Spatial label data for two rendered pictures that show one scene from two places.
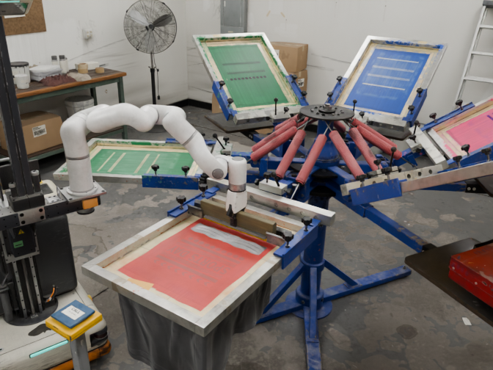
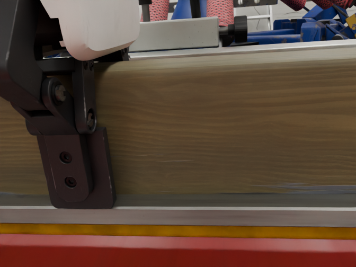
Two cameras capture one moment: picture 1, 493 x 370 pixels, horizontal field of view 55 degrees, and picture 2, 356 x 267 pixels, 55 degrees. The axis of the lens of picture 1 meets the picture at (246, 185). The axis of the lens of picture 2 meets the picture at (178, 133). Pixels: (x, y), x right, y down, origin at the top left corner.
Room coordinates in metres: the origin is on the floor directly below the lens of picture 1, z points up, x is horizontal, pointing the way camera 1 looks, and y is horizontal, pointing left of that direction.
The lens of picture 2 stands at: (1.64, 0.07, 1.08)
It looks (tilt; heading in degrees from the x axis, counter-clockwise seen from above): 19 degrees down; 335
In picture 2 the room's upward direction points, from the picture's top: 4 degrees counter-clockwise
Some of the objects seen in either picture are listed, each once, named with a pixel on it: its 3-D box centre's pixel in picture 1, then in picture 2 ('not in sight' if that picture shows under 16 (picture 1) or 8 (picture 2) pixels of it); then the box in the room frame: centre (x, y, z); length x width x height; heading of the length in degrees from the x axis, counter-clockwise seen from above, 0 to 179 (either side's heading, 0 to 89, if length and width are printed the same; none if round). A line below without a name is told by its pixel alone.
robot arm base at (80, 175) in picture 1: (78, 172); not in sight; (1.84, 0.71, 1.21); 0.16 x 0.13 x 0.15; 37
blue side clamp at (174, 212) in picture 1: (193, 207); not in sight; (2.00, 0.25, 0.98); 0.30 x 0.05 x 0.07; 147
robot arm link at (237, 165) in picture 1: (228, 168); not in sight; (1.83, 0.08, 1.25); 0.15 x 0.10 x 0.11; 89
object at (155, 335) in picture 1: (161, 335); not in sight; (1.41, 0.31, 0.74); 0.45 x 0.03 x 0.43; 57
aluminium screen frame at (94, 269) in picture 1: (207, 248); not in sight; (1.65, 0.15, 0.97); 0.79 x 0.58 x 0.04; 147
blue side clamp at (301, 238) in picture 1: (296, 244); not in sight; (1.70, -0.21, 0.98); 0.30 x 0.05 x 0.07; 147
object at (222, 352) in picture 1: (240, 321); not in sight; (1.49, 0.01, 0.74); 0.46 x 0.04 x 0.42; 147
